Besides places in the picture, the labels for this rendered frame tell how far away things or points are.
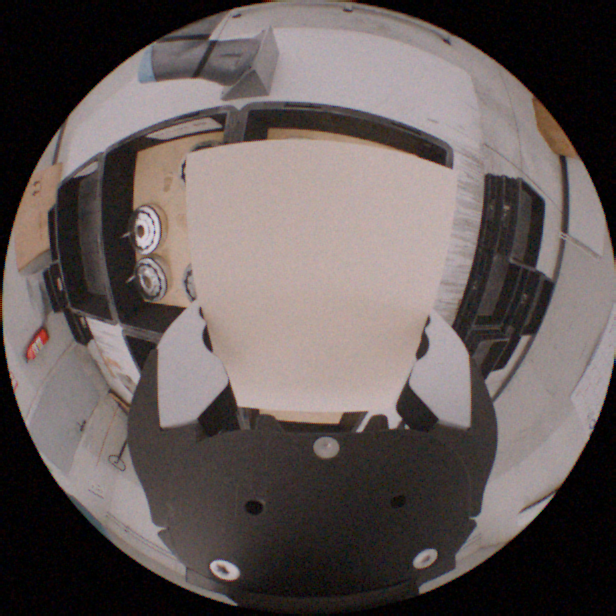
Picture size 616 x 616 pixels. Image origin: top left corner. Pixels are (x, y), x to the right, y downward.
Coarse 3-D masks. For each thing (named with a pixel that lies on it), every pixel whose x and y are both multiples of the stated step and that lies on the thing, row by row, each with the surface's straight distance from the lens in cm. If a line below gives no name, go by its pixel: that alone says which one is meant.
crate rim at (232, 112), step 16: (192, 112) 36; (208, 112) 34; (224, 112) 33; (144, 128) 41; (160, 128) 39; (224, 128) 32; (112, 144) 48; (224, 144) 31; (112, 288) 51; (112, 304) 53; (160, 336) 47
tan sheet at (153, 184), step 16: (176, 144) 48; (192, 144) 45; (144, 160) 53; (160, 160) 49; (176, 160) 47; (144, 176) 52; (160, 176) 49; (176, 176) 46; (144, 192) 51; (160, 192) 48; (176, 192) 46; (176, 208) 46; (176, 224) 46; (176, 240) 47; (144, 256) 54; (176, 256) 48; (176, 272) 49; (176, 288) 51; (176, 304) 53
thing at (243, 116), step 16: (240, 112) 32; (320, 112) 30; (336, 112) 30; (352, 112) 31; (368, 112) 31; (240, 128) 31; (400, 128) 32; (416, 128) 33; (448, 144) 35; (448, 160) 35
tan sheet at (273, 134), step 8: (272, 136) 40; (280, 136) 40; (288, 136) 39; (296, 136) 39; (304, 136) 39; (312, 136) 39; (320, 136) 39; (328, 136) 39; (336, 136) 40; (344, 136) 40; (360, 144) 40; (368, 144) 40; (376, 144) 41; (400, 152) 42
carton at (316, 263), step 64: (192, 192) 10; (256, 192) 9; (320, 192) 9; (384, 192) 9; (448, 192) 11; (192, 256) 11; (256, 256) 10; (320, 256) 9; (384, 256) 10; (256, 320) 11; (320, 320) 11; (384, 320) 11; (256, 384) 14; (320, 384) 14; (384, 384) 15
